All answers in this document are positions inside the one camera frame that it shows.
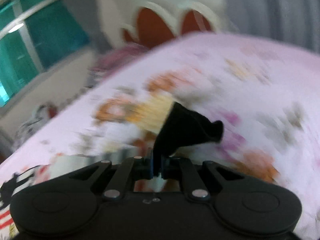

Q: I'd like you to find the red white black striped sweater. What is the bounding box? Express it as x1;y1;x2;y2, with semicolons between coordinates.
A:
10;103;224;235

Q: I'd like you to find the pink floral bed sheet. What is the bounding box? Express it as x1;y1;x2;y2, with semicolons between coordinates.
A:
1;33;319;239

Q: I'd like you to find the grey curtain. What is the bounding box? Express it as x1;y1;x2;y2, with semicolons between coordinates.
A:
226;0;319;53

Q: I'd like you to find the white red scalloped headboard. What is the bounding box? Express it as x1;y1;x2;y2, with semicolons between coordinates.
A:
98;0;229;48

